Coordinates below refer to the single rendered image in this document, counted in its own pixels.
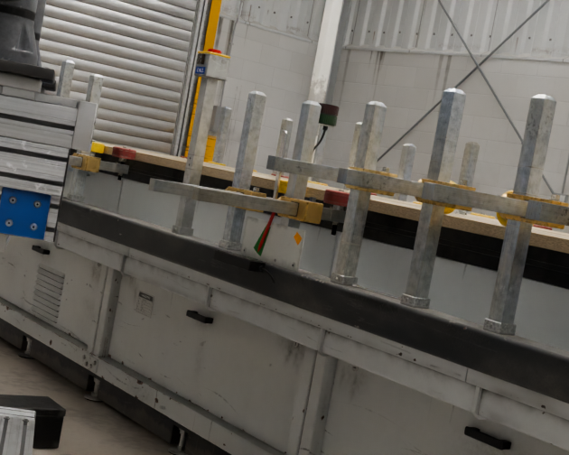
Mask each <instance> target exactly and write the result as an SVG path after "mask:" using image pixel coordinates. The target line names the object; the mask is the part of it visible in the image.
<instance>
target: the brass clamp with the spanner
mask: <svg viewBox="0 0 569 455"><path fill-rule="evenodd" d="M278 200H283V201H290V202H294V203H298V209H297V214H296V216H294V215H287V214H282V213H277V215H278V216H281V217H285V218H291V219H295V220H299V221H302V222H308V223H314V224H321V218H322V210H323V204H321V203H315V202H310V201H308V200H300V199H295V198H290V197H286V196H281V197H280V198H278Z"/></svg>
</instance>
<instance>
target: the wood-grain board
mask: <svg viewBox="0 0 569 455"><path fill-rule="evenodd" d="M96 143H100V142H96ZM101 144H104V145H105V147H104V152H103V153H105V154H110V155H112V151H113V146H117V147H123V146H120V145H115V144H105V143H101ZM127 149H132V150H136V154H135V160H136V161H139V162H144V163H151V164H156V165H161V166H164V167H169V168H173V169H177V170H182V171H185V167H186V162H187V159H186V158H181V157H177V156H172V155H168V154H163V153H155V152H150V151H146V150H141V149H135V148H130V147H127ZM234 173H235V168H232V167H228V166H223V165H218V164H214V163H209V162H203V165H202V171H201V174H202V175H207V176H210V177H215V178H219V179H223V180H228V181H233V178H234ZM250 185H253V186H257V187H261V188H265V189H270V190H273V189H274V188H275V176H274V175H269V174H264V173H260V172H253V174H252V179H251V184H250ZM326 189H329V190H342V189H338V188H333V187H329V186H324V185H320V184H315V183H310V182H307V187H306V192H305V197H307V198H310V197H315V198H316V199H317V200H323V199H324V193H325V190H326ZM421 207H422V205H420V204H415V203H411V202H406V201H402V200H393V199H389V198H384V197H379V196H375V195H370V200H369V205H368V210H369V211H374V212H378V213H382V214H387V215H391V216H395V217H400V218H407V219H412V220H415V221H419V218H420V213H421ZM442 227H446V228H453V229H458V230H461V231H466V232H471V233H474V234H479V235H483V236H487V237H495V238H499V239H504V236H505V231H506V227H504V226H503V225H501V224H500V223H499V221H498V220H497V219H494V218H485V217H480V216H475V215H471V214H467V215H460V214H458V213H457V214H455V213H450V214H443V223H442ZM529 245H530V246H537V247H541V248H545V249H550V250H554V251H558V252H563V253H567V254H569V234H567V233H563V232H558V231H554V230H549V229H544V228H540V227H532V231H531V236H530V240H529Z"/></svg>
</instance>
